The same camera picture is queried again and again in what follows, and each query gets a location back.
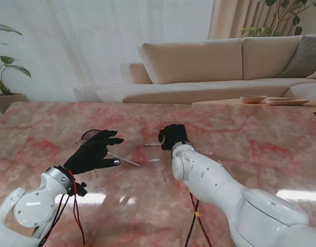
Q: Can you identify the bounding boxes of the large-leaf green houseplant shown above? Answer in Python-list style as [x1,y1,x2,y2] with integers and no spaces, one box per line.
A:
[0,22,32,96]

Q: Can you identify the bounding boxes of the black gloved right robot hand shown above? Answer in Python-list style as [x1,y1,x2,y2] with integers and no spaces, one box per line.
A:
[157,124,191,151]

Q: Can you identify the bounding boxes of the beige plant pot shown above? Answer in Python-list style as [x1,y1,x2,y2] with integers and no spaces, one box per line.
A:
[0,93,30,115]

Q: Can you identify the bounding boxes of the tall branching green plant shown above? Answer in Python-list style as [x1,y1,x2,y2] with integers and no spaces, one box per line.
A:
[240,0,316,39]

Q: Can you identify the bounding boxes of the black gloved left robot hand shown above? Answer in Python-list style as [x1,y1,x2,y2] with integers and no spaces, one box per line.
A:
[64,130,125,176]

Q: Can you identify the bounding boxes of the beige sectional sofa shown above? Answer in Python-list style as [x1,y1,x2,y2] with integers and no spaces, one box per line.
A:
[73,33,316,104]

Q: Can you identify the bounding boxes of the sheer white curtain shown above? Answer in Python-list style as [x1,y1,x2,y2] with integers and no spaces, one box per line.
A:
[0,0,215,102]

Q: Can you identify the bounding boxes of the red and black right arm cables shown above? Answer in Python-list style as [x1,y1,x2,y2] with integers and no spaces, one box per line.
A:
[184,191,213,247]

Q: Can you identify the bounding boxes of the black mesh brush holder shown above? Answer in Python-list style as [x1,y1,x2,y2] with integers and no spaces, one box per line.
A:
[82,129,102,142]

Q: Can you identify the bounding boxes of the grey sofa cushion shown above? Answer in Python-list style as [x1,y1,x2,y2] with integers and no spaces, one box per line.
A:
[275,35,316,79]

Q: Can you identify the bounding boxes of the shallow wooden tray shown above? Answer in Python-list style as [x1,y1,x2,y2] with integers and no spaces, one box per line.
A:
[265,98,310,106]

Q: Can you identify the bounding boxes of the light wooden bowl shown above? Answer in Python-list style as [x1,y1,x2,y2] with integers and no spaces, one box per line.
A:
[239,95,268,104]

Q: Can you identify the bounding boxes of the beige pleated curtain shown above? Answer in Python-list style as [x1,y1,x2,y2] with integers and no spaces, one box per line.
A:
[207,0,316,41]

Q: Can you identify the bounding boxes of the red and black arm cables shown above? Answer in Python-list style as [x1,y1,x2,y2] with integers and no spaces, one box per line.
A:
[39,174,87,247]
[184,191,213,247]

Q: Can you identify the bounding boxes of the light wooden coffee table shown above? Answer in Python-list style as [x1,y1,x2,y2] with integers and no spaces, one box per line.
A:
[191,98,316,115]

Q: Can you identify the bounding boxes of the red and black left arm cables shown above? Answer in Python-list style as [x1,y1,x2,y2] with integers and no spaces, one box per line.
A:
[39,174,87,247]

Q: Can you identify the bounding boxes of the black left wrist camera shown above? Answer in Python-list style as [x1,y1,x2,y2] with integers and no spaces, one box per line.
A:
[75,181,88,198]

